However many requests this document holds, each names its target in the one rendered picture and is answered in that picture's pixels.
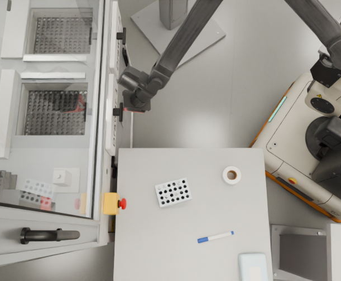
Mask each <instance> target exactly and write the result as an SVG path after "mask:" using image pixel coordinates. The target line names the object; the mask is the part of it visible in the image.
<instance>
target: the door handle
mask: <svg viewBox="0 0 341 281"><path fill-rule="evenodd" d="M79 237H80V232H79V231H76V230H62V228H58V229H57V230H31V229H30V228H29V227H24V228H23V229H22V231H21V235H20V241H21V244H22V245H27V244H28V243H29V242H30V241H61V240H74V239H78V238H79Z"/></svg>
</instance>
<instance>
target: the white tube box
mask: <svg viewBox="0 0 341 281"><path fill-rule="evenodd" d="M178 181H180V184H179V185H178V184H177V182H178ZM163 185H165V186H166V188H163V187H162V186H163ZM158 186H160V187H161V189H160V190H159V189H158ZM155 189H156V193H157V197H158V200H159V204H160V208H162V207H166V206H170V205H174V204H178V203H181V202H185V201H189V200H192V196H191V192H190V188H189V185H188V181H187V178H186V177H185V178H181V179H179V180H174V181H170V182H166V183H162V184H159V185H155ZM176 192H178V195H177V196H176V195H175V193H176ZM165 195H168V198H166V197H165Z"/></svg>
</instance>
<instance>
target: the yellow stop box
mask: <svg viewBox="0 0 341 281"><path fill-rule="evenodd" d="M119 202H120V195H119V194H117V193H116V192H106V193H104V206H103V213H104V214H106V215H119V208H120V206H119Z"/></svg>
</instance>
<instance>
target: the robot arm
mask: <svg viewBox="0 0 341 281"><path fill-rule="evenodd" d="M222 1H223V0H196V2H195V3H194V5H193V6H192V8H191V10H190V11H189V13H188V14H187V16H186V17H185V19H184V20H183V22H182V24H181V25H180V27H179V28H178V30H177V31H176V33H175V34H174V36H173V38H172V39H171V41H170V42H169V44H168V46H167V47H166V48H165V50H164V52H163V53H162V54H161V55H160V57H159V59H157V60H156V62H155V64H154V65H153V67H152V69H151V72H150V74H149V75H148V74H147V73H145V72H144V71H142V72H141V71H139V70H137V69H135V68H134V67H132V66H127V67H126V68H125V69H124V71H123V72H122V74H121V76H120V77H119V79H118V81H117V84H119V85H121V86H122V87H124V88H126V89H127V90H123V92H122V96H123V111H128V112H129V111H131V112H136V113H144V112H145V111H146V110H148V112H149V111H150V110H151V99H152V98H153V97H154V96H155V95H156V94H157V91H158V90H161V89H163V88H164V87H165V86H166V84H167V83H168V82H169V80H170V78H171V75H172V74H173V73H174V71H175V70H176V68H177V66H178V64H179V63H180V61H181V60H182V58H183V57H184V56H185V54H186V53H187V51H188V50H189V48H190V47H191V45H192V44H193V43H194V41H195V40H196V38H197V37H198V36H199V34H200V33H201V31H202V30H203V28H204V27H205V25H206V24H207V23H208V21H209V20H210V18H211V17H212V15H213V14H214V12H215V11H216V10H217V8H218V7H219V5H220V4H221V3H222ZM284 1H285V2H286V3H287V4H288V5H289V6H290V7H291V8H292V9H293V10H294V12H295V13H296V14H297V15H298V16H299V17H300V18H301V19H302V20H303V21H304V23H305V24H306V25H307V26H308V27H309V28H310V29H311V30H312V31H313V33H314V34H315V35H316V36H317V38H318V39H319V40H320V42H321V43H322V44H323V45H324V46H325V47H326V49H327V52H328V53H329V55H330V58H329V59H330V60H332V62H333V64H332V67H333V68H334V69H336V68H337V69H339V70H341V25H340V24H339V23H338V21H337V20H336V19H334V18H333V16H332V15H331V14H330V13H329V12H328V11H327V10H326V8H325V7H324V6H323V5H322V4H321V3H320V1H319V0H284Z"/></svg>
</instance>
